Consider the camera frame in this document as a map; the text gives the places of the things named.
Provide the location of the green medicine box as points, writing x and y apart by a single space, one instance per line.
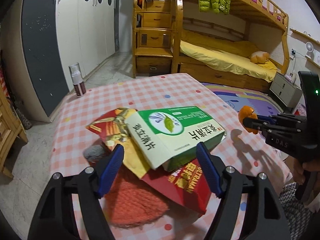
175 130

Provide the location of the orange knitted cloth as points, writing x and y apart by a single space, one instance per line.
135 202

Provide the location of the person's right leg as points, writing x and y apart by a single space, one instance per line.
295 212

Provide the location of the wooden stair drawers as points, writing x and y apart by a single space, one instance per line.
152 37

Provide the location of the dark red spray bottle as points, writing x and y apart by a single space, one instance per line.
77 82

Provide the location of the red card packet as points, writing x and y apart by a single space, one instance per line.
190 187

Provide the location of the wooden bunk bed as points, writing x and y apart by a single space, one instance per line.
250 7

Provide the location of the pink checked tablecloth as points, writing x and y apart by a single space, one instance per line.
150 92

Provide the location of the person's right hand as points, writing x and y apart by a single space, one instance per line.
298 172

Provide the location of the wooden wall shelf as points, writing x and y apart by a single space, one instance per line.
305 33

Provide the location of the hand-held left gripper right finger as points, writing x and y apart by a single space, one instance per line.
208 170

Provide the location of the orange plush toy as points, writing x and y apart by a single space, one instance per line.
260 56

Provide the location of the small white fan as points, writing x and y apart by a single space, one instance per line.
309 47

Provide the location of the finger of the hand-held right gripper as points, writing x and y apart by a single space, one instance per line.
252 123
271 118

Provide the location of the grey nightstand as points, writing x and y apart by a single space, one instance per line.
285 90

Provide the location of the pastel rainbow rug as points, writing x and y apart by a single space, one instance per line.
250 100

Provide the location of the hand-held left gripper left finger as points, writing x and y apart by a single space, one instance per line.
111 172

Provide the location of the orange peel piece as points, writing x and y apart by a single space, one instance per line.
246 112

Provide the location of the white and grey wardrobe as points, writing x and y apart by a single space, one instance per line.
87 30

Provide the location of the tall wooden cabinet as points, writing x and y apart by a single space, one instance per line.
10 130

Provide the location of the red gold snack packet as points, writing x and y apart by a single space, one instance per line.
112 127

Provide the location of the yellow bedsheet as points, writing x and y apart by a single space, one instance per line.
225 55

